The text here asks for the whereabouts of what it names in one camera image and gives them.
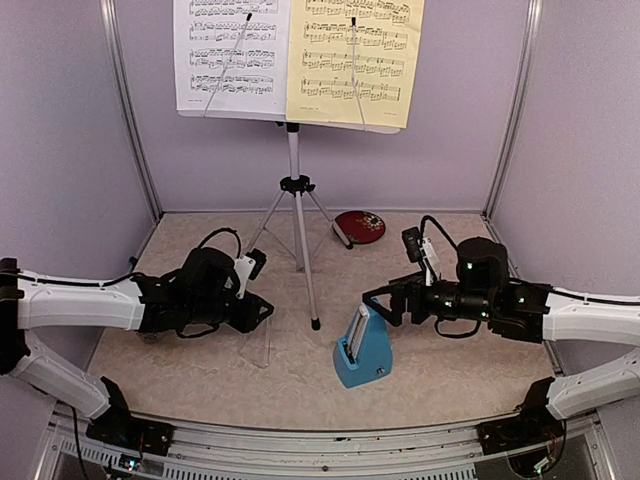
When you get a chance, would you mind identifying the yellowed sheet music page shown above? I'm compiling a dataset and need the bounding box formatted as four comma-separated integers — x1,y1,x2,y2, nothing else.
286,0,425,130

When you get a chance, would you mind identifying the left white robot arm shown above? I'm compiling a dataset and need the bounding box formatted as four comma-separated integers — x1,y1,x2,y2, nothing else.
1,241,274,445

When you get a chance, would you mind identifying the white sheet music page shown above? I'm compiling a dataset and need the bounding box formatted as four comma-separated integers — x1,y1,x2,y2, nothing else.
173,0,291,121

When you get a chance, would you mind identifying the red floral plate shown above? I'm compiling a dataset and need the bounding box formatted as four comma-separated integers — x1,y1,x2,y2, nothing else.
335,210,386,245

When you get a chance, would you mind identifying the front aluminium rail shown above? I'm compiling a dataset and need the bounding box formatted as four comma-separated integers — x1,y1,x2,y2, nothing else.
29,405,621,479

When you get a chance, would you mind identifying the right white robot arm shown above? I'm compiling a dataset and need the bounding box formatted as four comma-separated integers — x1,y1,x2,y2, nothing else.
362,237,639,444

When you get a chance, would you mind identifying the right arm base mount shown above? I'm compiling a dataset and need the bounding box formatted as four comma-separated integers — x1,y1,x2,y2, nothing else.
476,416,566,455

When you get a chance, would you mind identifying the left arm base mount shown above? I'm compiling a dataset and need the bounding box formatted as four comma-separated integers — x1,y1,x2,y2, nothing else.
86,415,174,456

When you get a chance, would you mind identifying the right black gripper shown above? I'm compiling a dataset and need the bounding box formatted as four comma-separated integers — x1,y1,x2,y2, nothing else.
363,268,497,327

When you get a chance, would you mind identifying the blue metronome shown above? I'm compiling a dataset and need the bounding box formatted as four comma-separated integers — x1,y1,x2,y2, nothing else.
332,303,393,389

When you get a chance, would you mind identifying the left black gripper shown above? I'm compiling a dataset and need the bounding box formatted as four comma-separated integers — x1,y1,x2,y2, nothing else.
187,290,273,333

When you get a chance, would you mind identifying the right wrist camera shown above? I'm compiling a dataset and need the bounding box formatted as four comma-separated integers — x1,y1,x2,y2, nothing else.
401,227,441,285

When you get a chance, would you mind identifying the white perforated music stand desk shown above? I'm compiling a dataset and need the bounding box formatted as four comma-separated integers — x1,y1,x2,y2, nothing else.
172,0,426,136

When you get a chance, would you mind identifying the cream dragon mug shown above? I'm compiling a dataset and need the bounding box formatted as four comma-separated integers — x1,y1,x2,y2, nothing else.
137,333,162,345

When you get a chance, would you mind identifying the clear metronome front cover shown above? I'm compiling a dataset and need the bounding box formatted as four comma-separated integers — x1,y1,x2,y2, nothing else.
238,318,273,370

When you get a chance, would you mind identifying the silver tripod stand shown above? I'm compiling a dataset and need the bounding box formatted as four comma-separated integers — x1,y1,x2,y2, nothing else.
247,121,354,331

